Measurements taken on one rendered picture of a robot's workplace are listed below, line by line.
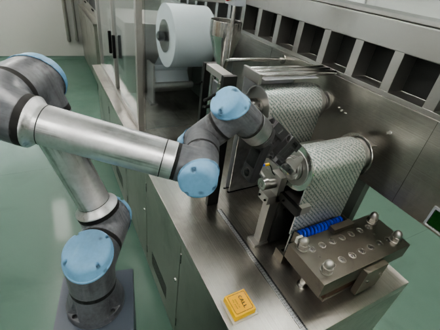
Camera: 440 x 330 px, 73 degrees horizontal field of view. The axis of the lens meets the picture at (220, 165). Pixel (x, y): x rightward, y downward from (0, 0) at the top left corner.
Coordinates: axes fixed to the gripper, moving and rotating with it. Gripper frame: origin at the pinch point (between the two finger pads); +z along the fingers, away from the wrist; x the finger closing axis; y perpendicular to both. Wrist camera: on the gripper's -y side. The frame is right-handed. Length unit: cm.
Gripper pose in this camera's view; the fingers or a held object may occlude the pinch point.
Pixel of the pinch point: (289, 171)
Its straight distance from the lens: 89.6
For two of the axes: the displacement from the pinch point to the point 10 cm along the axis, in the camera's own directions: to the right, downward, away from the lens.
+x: -4.6, -5.4, 7.1
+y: 6.6, -7.4, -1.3
